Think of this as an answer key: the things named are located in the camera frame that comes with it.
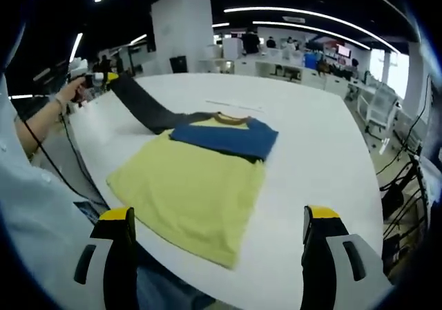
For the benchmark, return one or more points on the white mesh office chair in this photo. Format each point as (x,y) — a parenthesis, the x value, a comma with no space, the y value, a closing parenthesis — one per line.
(378,104)

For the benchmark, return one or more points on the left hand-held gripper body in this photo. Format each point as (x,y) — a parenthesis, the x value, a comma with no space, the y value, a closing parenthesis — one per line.
(89,82)

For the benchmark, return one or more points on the white square pillar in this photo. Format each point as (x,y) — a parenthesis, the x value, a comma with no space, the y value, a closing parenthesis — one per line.
(183,30)

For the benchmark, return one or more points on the white cabinet row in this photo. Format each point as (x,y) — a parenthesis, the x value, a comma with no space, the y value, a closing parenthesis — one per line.
(269,68)

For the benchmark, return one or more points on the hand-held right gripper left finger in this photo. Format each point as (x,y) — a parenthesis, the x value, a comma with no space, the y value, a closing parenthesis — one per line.
(119,261)

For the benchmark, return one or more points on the yellow raglan garment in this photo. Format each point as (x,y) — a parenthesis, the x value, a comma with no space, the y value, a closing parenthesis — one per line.
(186,192)

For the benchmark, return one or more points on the person's left hand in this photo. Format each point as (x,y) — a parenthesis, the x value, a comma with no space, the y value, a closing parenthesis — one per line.
(72,92)

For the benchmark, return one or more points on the pink wall screen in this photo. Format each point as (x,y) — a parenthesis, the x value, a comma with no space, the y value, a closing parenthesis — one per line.
(344,51)

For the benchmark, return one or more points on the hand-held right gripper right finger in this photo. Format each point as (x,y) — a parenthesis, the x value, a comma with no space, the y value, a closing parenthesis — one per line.
(319,261)

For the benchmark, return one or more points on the black metal stand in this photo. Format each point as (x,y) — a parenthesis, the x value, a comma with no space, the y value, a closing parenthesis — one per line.
(395,199)

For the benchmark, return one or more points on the long ceiling light strip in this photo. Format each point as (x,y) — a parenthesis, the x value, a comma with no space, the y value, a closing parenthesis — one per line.
(259,8)
(276,23)

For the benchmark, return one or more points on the black waste bin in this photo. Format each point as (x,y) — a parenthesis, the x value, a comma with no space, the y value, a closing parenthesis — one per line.
(178,65)

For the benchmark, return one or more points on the blue storage box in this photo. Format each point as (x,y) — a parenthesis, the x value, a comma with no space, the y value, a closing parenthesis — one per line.
(310,61)

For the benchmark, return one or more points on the person in white coat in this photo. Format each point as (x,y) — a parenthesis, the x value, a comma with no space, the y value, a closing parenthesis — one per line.
(34,213)

